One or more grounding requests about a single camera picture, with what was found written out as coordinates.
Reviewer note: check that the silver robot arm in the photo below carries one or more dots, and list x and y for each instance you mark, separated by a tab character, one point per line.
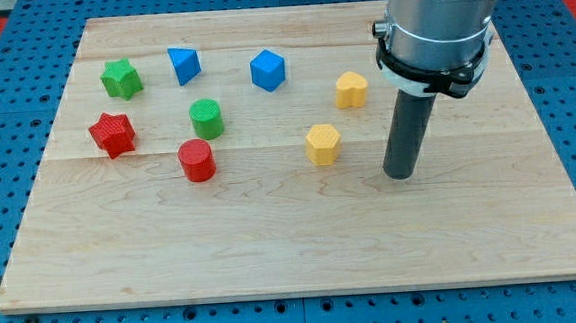
434	34

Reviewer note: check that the yellow hexagon block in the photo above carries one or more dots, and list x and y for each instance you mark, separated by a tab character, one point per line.
322	145

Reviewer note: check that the wooden board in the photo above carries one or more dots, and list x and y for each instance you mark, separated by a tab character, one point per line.
489	202

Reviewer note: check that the red cylinder block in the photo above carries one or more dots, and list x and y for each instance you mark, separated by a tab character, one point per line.
197	160

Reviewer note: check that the blue cube block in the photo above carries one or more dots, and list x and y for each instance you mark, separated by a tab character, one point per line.
268	70

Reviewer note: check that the green cylinder block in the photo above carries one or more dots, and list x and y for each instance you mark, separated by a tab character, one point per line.
206	118

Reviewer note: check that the yellow heart block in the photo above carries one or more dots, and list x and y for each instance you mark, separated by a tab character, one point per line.
351	90

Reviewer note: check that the dark grey cylindrical pointer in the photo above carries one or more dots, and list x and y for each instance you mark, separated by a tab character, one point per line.
410	120

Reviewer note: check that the blue triangular prism block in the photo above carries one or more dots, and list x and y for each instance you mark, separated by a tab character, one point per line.
186	64

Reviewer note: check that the red star block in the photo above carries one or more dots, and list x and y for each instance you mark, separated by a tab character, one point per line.
114	134

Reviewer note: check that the green star block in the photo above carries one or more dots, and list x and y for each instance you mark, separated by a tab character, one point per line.
121	79

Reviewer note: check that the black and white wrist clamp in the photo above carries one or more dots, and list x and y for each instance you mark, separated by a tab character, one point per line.
455	83

